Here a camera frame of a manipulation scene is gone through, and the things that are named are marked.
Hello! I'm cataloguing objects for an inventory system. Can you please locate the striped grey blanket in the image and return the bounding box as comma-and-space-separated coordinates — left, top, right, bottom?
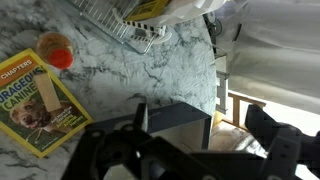
209, 122, 268, 158

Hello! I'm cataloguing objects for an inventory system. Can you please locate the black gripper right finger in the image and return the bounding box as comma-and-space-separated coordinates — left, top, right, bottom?
244, 103, 320, 180

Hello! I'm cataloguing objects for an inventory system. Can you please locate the yellow dog book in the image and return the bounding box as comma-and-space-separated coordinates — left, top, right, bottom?
0, 47, 94, 159

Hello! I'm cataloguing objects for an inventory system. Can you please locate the wooden chair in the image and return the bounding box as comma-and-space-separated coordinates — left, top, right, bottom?
213, 91, 268, 132

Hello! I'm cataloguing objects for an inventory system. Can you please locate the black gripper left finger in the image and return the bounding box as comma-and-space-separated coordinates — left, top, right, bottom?
61, 102, 214, 180

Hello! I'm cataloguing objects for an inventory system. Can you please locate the small wooden block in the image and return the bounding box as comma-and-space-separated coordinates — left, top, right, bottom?
32, 72, 63, 113

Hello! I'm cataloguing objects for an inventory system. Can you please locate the yellow thank you card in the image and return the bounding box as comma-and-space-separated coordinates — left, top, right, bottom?
124, 0, 170, 23

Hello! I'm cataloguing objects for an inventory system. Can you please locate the yellow thank you bag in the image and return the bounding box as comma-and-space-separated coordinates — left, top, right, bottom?
143, 0, 248, 28

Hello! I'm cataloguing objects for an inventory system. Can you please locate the white curtain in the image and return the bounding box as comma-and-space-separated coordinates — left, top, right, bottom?
213, 0, 320, 116

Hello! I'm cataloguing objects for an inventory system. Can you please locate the clear acrylic organizer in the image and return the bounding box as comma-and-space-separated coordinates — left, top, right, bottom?
68, 0, 168, 56

